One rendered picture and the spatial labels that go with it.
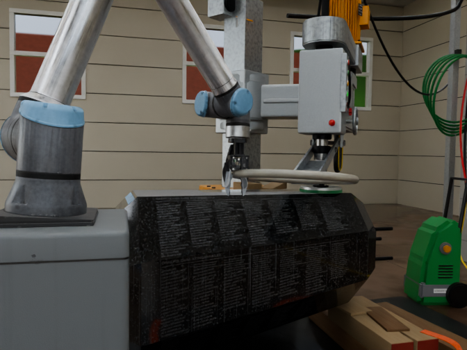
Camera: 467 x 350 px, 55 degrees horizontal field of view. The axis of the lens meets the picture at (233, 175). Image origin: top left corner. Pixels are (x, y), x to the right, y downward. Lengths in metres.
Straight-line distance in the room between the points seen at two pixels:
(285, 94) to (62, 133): 2.06
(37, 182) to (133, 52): 7.30
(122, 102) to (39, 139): 7.12
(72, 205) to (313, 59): 1.54
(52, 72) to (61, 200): 0.39
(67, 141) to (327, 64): 1.51
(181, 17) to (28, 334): 0.92
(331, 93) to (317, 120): 0.15
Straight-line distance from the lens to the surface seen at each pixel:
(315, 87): 2.33
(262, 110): 3.02
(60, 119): 1.15
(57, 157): 1.14
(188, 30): 1.41
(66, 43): 1.38
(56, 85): 1.35
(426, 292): 3.39
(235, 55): 3.11
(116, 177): 8.22
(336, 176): 1.57
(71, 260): 1.04
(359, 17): 3.13
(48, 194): 1.14
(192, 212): 2.01
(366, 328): 2.32
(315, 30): 2.36
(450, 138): 4.52
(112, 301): 1.06
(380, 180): 9.68
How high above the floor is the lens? 1.03
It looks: 3 degrees down
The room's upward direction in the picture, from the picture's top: 1 degrees clockwise
